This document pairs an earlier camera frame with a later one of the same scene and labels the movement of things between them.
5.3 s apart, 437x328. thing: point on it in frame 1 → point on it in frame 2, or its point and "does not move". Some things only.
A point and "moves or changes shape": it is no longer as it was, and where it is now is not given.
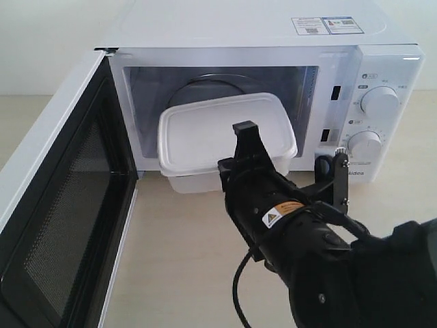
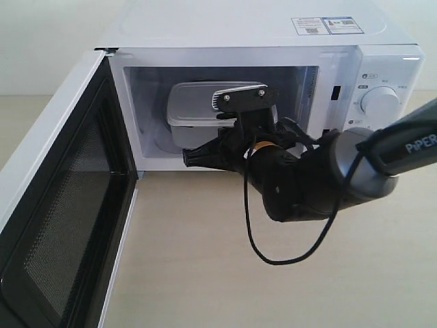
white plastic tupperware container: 192,137 moves or changes shape
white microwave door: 66,197 does not move
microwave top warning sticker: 326,25 does not move
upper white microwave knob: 380,103 does not move
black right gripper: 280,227 → 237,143
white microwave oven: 351,73 does not move
